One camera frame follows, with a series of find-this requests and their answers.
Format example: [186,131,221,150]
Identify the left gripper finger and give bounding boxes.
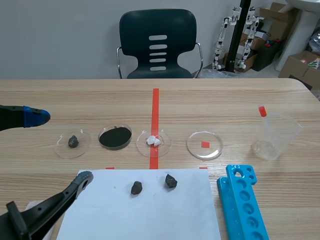
[0,104,51,132]

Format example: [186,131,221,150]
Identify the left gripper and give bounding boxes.
[0,171,94,240]

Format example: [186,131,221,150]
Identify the clear glass dish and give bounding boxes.
[54,127,92,160]
[136,128,172,158]
[186,129,225,161]

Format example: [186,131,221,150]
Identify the small dark stone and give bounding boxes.
[130,181,144,196]
[67,135,80,149]
[164,174,178,189]

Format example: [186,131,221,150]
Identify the white sheet of paper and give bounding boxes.
[56,169,222,240]

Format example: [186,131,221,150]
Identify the glass dish with black powder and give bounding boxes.
[97,123,133,151]

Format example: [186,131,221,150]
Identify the white lump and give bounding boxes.
[146,134,162,147]

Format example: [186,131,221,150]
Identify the dark blue chair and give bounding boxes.
[116,8,204,80]

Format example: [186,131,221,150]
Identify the turquoise rack with round holes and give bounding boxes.
[216,164,270,240]

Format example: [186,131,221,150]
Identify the dropper with red bulb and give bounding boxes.
[258,104,274,151]

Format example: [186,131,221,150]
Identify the clear plastic beaker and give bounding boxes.
[251,112,304,161]

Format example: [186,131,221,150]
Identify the black canister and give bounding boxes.
[252,42,282,72]

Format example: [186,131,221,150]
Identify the brown cardboard box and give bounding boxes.
[278,50,320,91]
[254,1,291,42]

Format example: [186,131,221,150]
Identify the black metal rail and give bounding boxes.
[224,0,245,73]

